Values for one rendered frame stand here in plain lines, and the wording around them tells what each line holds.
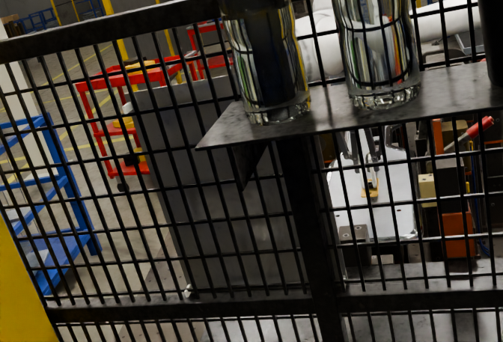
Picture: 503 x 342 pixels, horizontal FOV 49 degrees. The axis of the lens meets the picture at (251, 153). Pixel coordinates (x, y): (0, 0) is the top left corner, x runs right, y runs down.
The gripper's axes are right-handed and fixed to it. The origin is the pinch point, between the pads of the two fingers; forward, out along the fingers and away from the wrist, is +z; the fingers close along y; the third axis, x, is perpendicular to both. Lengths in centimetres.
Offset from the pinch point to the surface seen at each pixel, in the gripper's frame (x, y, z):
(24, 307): -61, -43, -13
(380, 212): -8.5, 2.2, 6.0
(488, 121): -0.3, 25.7, -8.2
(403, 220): -12.4, 6.9, 6.0
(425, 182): -8.9, 12.0, -0.2
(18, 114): 298, -335, 43
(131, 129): 229, -188, 52
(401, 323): -46.8, 6.4, 3.0
